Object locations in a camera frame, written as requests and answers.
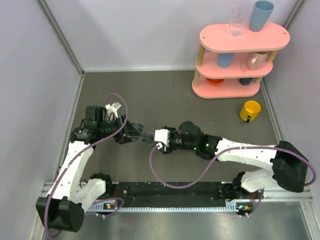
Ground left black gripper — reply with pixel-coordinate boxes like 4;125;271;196
98;113;144;144

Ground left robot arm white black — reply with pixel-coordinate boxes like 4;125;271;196
36;102;144;233

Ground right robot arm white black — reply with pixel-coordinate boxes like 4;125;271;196
142;121;308;198

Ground orange bowl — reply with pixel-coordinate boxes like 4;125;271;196
206;78;224;86

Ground yellow mug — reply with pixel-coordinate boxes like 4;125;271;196
239;100;262;123

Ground pink three-tier shelf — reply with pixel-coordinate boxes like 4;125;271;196
192;22;291;99

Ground blue cup middle shelf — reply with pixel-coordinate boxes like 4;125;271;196
217;52;235;69

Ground dark blue cup bottom shelf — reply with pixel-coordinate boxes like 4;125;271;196
239;77;253;86

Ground pink mug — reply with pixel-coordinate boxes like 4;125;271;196
246;51;269;70

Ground clear drinking glass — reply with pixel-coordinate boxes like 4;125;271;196
228;7;251;37

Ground tall blue cup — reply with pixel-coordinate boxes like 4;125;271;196
249;0;274;32

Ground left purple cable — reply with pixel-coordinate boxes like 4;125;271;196
43;93;129;238

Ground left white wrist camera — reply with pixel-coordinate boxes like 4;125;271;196
105;102;122;119

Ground aluminium rail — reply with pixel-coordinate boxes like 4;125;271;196
87;187;312;214

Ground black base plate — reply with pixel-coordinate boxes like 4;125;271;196
109;181;266;208

